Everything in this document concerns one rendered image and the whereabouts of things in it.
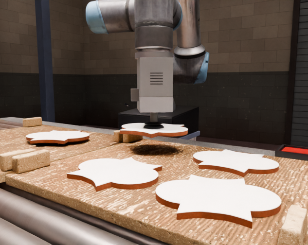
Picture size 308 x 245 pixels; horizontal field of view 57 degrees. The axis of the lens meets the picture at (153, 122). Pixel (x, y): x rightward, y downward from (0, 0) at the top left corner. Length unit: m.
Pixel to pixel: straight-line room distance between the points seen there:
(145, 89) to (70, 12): 6.76
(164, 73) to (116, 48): 6.19
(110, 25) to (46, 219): 0.47
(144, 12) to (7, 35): 5.68
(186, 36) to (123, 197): 0.76
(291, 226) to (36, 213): 0.28
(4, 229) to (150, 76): 0.34
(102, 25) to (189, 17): 0.40
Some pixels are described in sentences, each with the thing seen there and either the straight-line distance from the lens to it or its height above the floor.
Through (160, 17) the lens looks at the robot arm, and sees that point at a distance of 0.56.
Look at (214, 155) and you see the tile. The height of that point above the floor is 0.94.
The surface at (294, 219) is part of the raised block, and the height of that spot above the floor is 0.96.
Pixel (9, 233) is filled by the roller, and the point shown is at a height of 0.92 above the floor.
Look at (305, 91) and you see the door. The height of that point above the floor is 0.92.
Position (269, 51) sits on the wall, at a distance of 5.30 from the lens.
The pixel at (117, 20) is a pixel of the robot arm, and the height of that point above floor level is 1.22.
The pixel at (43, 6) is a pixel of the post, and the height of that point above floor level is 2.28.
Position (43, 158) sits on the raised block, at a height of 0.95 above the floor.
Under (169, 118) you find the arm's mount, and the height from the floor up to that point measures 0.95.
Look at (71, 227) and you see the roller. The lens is 0.35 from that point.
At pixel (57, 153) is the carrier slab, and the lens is 0.60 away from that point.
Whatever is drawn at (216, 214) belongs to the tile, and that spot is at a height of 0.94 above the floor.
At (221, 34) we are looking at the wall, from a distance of 5.55.
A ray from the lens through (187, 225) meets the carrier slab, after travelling 0.30.
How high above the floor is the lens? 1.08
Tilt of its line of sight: 8 degrees down
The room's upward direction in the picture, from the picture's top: straight up
